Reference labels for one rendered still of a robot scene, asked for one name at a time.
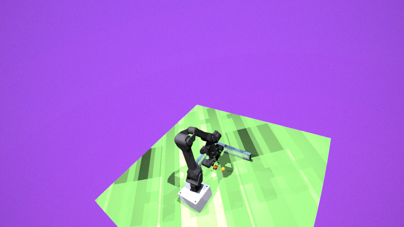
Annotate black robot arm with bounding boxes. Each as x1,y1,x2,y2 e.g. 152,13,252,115
175,126,222,193

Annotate low clear wall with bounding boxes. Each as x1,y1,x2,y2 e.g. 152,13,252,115
198,146,249,166

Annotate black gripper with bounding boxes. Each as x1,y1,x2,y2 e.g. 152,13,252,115
202,144,224,168

